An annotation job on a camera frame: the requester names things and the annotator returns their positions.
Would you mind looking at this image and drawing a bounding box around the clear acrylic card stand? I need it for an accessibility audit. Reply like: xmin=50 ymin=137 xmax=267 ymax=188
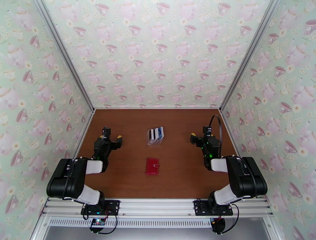
xmin=147 ymin=126 xmax=165 ymax=146

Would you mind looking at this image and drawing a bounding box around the red leather card holder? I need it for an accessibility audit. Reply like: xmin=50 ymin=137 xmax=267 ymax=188
xmin=145 ymin=157 xmax=160 ymax=176

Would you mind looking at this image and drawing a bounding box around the small circuit board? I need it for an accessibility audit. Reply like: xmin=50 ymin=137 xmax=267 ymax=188
xmin=90 ymin=218 xmax=107 ymax=228

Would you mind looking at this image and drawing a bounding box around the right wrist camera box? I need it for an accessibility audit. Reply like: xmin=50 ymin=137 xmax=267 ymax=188
xmin=202 ymin=126 xmax=214 ymax=139

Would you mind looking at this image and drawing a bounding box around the aluminium side rail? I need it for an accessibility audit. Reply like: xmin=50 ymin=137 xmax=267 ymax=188
xmin=71 ymin=109 xmax=96 ymax=161
xmin=220 ymin=109 xmax=244 ymax=158

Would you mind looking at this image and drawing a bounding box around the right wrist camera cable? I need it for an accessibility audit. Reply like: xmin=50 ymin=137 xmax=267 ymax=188
xmin=208 ymin=114 xmax=224 ymax=158

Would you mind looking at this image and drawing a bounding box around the thin aluminium wall rail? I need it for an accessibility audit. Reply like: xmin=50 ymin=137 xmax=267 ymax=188
xmin=94 ymin=107 xmax=222 ymax=110

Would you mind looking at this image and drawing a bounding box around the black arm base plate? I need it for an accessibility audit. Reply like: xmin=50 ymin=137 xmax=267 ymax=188
xmin=81 ymin=199 xmax=121 ymax=216
xmin=193 ymin=199 xmax=234 ymax=216

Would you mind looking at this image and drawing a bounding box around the black base cable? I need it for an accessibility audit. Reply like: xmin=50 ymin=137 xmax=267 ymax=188
xmin=222 ymin=202 xmax=240 ymax=234
xmin=98 ymin=214 xmax=118 ymax=235

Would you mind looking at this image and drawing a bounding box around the wide aluminium frame rail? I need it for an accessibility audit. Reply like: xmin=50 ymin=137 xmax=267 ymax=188
xmin=40 ymin=197 xmax=275 ymax=218

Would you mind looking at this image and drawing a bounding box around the perforated metal cable tray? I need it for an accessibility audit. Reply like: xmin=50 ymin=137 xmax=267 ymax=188
xmin=48 ymin=218 xmax=213 ymax=229

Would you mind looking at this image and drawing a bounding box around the aluminium corner post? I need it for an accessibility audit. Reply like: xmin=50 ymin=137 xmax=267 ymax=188
xmin=33 ymin=0 xmax=96 ymax=112
xmin=219 ymin=0 xmax=282 ymax=112

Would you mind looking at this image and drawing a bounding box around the aluminium frame leg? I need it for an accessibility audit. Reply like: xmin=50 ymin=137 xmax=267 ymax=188
xmin=29 ymin=214 xmax=51 ymax=240
xmin=262 ymin=216 xmax=283 ymax=240

